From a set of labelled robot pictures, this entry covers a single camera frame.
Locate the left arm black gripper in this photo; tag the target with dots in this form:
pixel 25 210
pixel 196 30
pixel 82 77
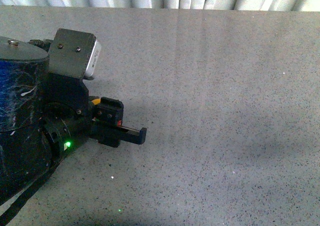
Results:
pixel 69 121

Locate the yellow push button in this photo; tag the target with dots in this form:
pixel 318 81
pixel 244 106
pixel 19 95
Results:
pixel 93 101

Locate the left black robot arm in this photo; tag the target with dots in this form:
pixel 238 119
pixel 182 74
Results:
pixel 25 154

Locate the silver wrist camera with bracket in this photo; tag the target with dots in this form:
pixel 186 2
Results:
pixel 74 53

